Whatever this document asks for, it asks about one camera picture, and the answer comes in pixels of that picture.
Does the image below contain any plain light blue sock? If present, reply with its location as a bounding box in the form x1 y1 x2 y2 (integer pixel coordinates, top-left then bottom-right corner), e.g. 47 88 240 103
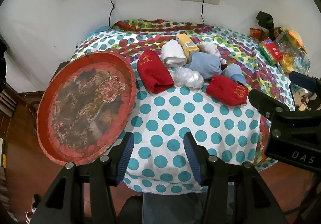
187 52 222 80

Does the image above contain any black hanging jacket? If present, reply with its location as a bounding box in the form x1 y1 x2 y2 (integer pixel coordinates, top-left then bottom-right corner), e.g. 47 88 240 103
0 36 8 89

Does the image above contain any small white sock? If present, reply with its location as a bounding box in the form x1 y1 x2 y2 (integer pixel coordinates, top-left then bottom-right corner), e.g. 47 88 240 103
198 41 221 58

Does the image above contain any large white sock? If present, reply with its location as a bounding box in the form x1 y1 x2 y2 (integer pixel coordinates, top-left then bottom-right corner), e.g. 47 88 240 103
161 39 188 67

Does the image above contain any dark wooden side table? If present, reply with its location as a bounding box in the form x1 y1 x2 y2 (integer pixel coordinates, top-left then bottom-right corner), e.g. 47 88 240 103
17 91 44 119

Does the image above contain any worn red round tray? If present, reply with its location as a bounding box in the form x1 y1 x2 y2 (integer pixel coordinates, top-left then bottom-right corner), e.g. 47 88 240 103
36 51 137 166

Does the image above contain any yellow cardboard box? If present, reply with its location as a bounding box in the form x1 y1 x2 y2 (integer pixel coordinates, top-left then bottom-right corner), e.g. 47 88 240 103
176 34 200 54

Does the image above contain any blue round table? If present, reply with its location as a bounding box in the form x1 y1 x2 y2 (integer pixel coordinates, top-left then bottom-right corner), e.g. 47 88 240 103
85 26 111 39

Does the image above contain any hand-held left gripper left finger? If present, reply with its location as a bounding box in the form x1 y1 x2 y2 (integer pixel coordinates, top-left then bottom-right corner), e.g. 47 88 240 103
30 132 135 224

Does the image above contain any black stand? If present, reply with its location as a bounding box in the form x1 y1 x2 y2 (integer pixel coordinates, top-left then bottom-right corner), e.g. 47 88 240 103
256 11 276 39

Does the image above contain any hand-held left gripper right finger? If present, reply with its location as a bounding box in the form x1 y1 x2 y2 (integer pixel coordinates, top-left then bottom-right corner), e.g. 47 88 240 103
184 133 289 224

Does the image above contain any green and red box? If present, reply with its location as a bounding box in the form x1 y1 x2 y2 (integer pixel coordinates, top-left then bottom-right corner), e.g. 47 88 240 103
259 38 284 65

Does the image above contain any polka dot tablecloth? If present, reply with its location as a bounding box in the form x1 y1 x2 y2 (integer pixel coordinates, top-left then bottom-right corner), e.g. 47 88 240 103
71 18 298 194

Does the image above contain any wooden slat rack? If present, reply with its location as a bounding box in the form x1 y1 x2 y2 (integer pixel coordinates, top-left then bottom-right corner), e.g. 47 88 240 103
0 88 18 119

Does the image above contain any clear plastic bag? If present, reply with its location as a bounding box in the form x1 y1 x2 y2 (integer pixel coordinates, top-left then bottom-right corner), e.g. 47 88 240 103
174 66 205 88

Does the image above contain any pile of snack packets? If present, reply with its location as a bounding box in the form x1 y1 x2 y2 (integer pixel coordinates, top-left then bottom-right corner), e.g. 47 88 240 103
274 27 311 74

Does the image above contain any clutter of small boxes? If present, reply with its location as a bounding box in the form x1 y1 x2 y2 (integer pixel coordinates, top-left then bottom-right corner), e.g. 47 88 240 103
292 86 314 111

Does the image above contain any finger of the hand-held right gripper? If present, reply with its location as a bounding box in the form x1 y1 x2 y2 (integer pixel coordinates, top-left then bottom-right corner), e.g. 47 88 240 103
290 72 321 94
249 89 287 120

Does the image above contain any red sock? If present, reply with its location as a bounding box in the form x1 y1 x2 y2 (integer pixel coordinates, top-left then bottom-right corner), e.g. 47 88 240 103
206 75 249 107
137 49 175 94

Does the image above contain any blue sock with stripe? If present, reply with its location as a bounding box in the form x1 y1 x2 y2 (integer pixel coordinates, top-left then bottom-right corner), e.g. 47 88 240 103
222 64 246 86

